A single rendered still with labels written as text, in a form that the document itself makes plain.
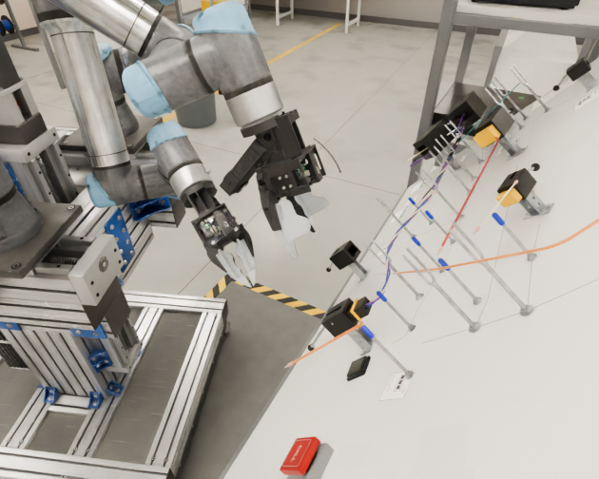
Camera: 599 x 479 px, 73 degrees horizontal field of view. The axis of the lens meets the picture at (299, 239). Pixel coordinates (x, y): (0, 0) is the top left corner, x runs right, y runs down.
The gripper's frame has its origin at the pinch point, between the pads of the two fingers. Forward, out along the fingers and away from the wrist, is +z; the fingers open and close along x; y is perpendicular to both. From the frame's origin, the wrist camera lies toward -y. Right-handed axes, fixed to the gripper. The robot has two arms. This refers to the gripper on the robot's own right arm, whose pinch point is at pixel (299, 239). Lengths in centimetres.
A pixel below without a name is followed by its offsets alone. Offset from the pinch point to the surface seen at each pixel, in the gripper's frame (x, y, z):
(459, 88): 125, 18, 5
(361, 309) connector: -1.6, 6.9, 14.0
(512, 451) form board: -27.5, 28.8, 11.7
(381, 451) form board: -23.9, 13.9, 18.6
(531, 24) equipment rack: 86, 42, -12
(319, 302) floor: 110, -73, 89
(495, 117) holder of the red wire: 46, 31, 0
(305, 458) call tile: -25.0, 3.1, 20.1
